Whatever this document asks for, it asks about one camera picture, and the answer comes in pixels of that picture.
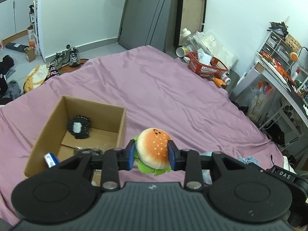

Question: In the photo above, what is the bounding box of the small open cardboard box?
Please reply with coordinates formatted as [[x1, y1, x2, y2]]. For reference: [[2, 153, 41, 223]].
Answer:
[[23, 47, 35, 62]]

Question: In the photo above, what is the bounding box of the yellow white bag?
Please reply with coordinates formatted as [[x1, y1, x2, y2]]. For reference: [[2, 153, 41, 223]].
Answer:
[[23, 64, 49, 93]]

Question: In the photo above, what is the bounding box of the burger plush toy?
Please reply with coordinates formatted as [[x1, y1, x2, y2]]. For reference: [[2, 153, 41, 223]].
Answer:
[[134, 128, 172, 176]]

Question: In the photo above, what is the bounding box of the orange bottle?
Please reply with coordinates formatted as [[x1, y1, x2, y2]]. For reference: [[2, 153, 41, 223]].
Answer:
[[213, 77, 227, 88]]

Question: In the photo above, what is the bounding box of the grey drawer organizer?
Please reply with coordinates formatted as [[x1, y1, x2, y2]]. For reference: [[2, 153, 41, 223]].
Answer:
[[260, 32, 302, 67]]

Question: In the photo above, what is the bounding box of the black knitted patch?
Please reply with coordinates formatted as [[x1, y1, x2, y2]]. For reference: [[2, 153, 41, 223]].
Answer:
[[67, 115, 91, 139]]

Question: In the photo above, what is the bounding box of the white desk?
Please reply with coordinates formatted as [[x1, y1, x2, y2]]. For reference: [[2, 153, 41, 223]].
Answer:
[[231, 52, 307, 128]]

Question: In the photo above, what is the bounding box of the pair of grey sneakers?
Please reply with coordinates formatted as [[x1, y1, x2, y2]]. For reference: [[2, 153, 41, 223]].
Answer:
[[50, 44, 81, 70]]

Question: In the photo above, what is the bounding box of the small blue white box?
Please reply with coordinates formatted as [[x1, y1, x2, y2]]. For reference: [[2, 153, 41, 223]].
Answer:
[[44, 152, 59, 168]]

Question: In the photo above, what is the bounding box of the clear plastic bottle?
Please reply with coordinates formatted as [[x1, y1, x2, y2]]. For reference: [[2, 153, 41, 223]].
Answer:
[[180, 28, 203, 52]]

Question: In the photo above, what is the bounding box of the pink bed sheet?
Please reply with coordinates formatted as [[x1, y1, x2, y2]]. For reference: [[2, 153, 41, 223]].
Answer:
[[1, 46, 284, 225]]

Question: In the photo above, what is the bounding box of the red plastic basket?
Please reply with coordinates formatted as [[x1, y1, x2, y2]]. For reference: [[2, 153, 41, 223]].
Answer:
[[187, 52, 229, 78]]

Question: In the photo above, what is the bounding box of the plastic shopping bag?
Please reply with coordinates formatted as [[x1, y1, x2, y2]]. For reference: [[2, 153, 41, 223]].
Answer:
[[247, 85, 272, 123]]

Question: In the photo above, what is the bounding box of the blue plush paw slipper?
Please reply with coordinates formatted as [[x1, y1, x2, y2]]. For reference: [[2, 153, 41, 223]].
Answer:
[[201, 151, 213, 185]]

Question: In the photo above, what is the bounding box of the framed cork board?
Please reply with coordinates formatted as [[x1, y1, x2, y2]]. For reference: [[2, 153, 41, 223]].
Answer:
[[173, 0, 207, 46]]

